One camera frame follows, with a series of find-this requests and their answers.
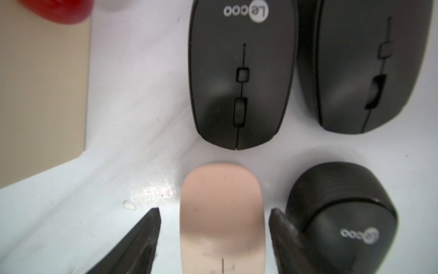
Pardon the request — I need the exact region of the pink wireless mouse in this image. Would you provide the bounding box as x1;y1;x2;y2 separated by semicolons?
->
180;163;266;274

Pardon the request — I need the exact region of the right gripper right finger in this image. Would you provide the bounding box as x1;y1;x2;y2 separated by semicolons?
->
269;208;329;274

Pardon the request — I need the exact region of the black Lecoo mouse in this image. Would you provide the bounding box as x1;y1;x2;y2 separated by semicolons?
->
286;162;398;274
297;1;433;135
188;0;298;150

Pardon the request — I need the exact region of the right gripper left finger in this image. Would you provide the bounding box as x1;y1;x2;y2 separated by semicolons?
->
88;207;161;274

